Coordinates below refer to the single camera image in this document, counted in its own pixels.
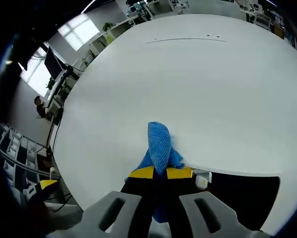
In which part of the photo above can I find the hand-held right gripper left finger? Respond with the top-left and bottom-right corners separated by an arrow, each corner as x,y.
46,166 -> 156,238

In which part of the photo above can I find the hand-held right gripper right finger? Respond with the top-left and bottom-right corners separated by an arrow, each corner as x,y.
163,166 -> 272,238

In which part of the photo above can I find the blue cleaning cloth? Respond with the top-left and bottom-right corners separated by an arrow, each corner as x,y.
124,121 -> 185,224

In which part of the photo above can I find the white cubby shelf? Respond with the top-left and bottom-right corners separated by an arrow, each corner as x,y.
0,123 -> 63,184

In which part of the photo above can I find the window with white blinds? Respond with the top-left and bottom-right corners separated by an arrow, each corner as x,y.
19,47 -> 55,98
57,13 -> 101,52

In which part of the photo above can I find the black computer monitor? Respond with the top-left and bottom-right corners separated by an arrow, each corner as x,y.
44,46 -> 65,80

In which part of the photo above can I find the white low cabinet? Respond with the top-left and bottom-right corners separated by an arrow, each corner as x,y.
89,18 -> 137,58

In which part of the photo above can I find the white office chair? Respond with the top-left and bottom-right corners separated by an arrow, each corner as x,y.
252,11 -> 274,28

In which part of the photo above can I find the black cable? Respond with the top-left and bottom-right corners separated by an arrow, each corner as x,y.
47,108 -> 65,160

